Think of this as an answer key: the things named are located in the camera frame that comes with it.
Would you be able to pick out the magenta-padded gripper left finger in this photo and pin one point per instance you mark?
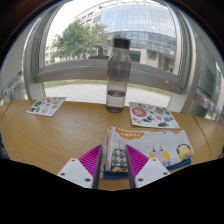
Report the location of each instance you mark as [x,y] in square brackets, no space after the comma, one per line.
[77,172]

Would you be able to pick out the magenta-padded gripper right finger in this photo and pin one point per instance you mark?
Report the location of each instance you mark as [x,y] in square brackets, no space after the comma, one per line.
[151,171]

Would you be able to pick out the white owl-print towel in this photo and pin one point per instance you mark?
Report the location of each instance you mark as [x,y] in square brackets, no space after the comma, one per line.
[160,141]

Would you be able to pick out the sticker sheet with red circle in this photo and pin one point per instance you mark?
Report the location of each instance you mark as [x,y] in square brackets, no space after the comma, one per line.
[151,116]

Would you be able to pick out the sticker sheet with small stickers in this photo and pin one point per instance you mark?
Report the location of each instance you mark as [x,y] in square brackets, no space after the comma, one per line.
[46,106]

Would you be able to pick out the clear grey water bottle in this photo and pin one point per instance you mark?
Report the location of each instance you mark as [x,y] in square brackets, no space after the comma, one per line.
[118,73]

